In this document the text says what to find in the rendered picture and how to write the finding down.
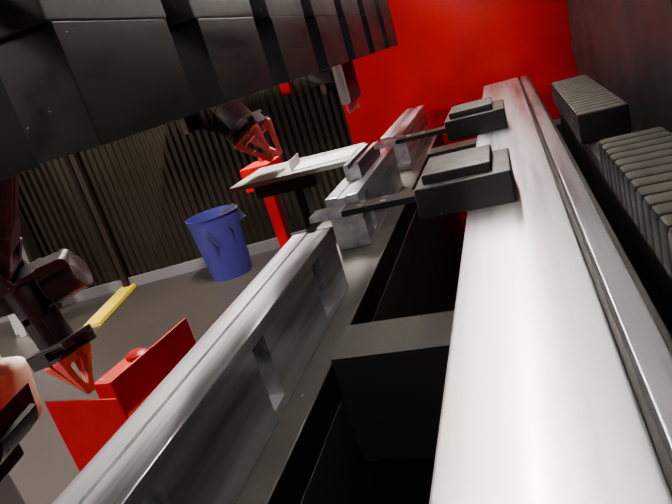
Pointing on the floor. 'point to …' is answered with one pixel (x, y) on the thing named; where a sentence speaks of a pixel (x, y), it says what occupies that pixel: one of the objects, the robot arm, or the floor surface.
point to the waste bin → (221, 241)
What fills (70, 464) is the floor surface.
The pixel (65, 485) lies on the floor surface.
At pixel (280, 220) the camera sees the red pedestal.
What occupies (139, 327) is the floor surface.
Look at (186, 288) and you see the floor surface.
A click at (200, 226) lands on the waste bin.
